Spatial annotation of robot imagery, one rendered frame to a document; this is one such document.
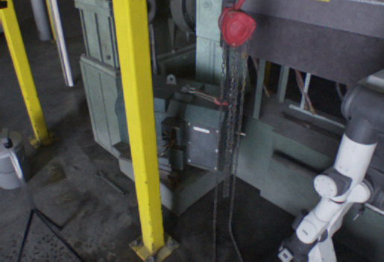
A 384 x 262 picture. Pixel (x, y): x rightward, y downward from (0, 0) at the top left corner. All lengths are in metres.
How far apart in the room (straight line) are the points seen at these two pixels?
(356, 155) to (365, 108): 0.14
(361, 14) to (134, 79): 1.12
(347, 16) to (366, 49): 0.19
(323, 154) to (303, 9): 0.84
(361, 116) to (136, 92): 0.87
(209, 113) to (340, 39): 0.79
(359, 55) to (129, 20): 1.13
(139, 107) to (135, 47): 0.27
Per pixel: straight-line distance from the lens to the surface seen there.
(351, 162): 0.97
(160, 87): 1.95
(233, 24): 1.40
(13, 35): 2.85
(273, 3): 1.92
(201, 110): 1.79
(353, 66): 1.77
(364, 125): 0.90
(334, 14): 1.77
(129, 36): 1.25
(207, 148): 1.84
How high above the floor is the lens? 1.72
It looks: 31 degrees down
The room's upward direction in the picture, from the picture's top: straight up
